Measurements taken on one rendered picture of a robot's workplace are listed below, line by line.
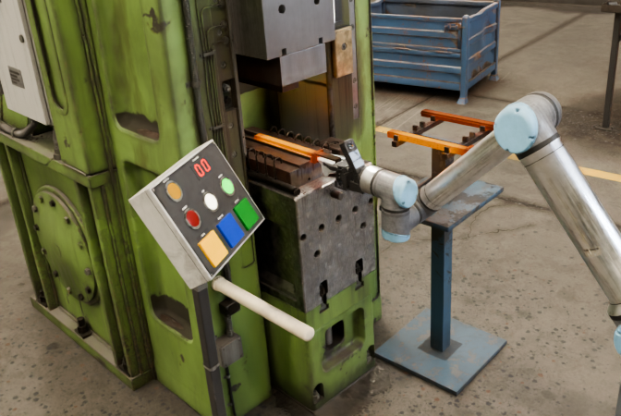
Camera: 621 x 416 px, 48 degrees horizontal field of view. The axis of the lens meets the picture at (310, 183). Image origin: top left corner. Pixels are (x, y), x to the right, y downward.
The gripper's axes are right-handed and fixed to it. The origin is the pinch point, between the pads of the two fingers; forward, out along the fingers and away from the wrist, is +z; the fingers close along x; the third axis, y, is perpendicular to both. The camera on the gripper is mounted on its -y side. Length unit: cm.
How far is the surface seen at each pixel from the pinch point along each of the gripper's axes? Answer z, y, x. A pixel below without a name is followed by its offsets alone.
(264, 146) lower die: 25.2, 1.9, -3.5
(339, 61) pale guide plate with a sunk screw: 15.5, -23.8, 26.2
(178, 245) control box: -19, -5, -71
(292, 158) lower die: 9.1, 1.5, -5.2
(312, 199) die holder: -3.3, 11.6, -8.6
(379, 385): -13, 99, 13
